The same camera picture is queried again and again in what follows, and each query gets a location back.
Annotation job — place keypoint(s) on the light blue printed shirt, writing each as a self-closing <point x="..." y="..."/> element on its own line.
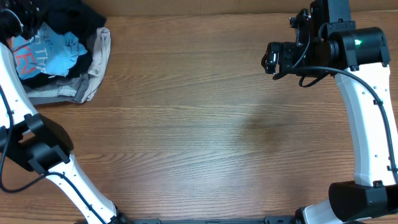
<point x="47" y="52"/>

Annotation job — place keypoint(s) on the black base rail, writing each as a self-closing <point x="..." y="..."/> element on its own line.
<point x="211" y="221"/>

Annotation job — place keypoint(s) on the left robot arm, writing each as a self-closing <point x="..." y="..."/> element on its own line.
<point x="35" y="142"/>

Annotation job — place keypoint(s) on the beige folded garment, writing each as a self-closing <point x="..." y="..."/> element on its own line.
<point x="97" y="69"/>

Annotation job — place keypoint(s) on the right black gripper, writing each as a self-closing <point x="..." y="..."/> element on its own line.
<point x="288" y="51"/>

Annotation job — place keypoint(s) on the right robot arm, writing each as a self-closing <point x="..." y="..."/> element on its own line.
<point x="328" y="43"/>

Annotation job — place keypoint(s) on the grey folded garment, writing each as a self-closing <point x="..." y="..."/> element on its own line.
<point x="62" y="90"/>

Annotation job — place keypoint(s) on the black shirt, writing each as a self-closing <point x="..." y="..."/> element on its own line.
<point x="71" y="18"/>

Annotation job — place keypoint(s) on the black folded garment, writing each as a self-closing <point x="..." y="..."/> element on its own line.
<point x="82" y="65"/>

